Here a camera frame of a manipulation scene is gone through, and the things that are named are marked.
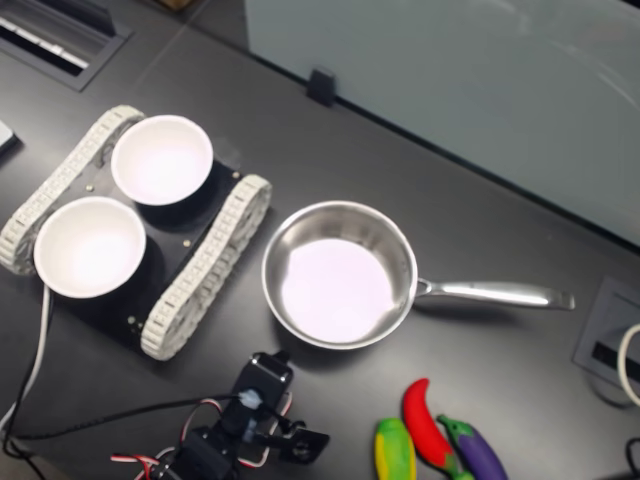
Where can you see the purple toy aubergine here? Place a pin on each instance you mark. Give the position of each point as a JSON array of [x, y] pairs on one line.
[[480, 455]]

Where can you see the tracked vehicle with white tracks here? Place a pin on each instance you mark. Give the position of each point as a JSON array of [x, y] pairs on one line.
[[210, 270]]

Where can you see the green yellow toy corn cob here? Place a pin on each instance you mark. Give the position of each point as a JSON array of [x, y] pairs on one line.
[[395, 450]]

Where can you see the red toy chilli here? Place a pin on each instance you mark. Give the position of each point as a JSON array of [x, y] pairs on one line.
[[422, 420]]

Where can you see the white bowl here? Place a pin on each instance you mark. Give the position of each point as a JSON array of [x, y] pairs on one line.
[[160, 160], [90, 247]]

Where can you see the dark grey flat device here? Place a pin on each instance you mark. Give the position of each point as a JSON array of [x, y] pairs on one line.
[[7, 140]]

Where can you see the frosted glass desk partition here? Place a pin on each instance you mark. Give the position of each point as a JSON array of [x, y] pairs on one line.
[[450, 75]]

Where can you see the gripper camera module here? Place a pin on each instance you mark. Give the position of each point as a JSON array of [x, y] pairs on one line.
[[300, 442]]

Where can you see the black partition bracket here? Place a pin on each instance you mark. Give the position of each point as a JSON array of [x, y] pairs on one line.
[[321, 86]]

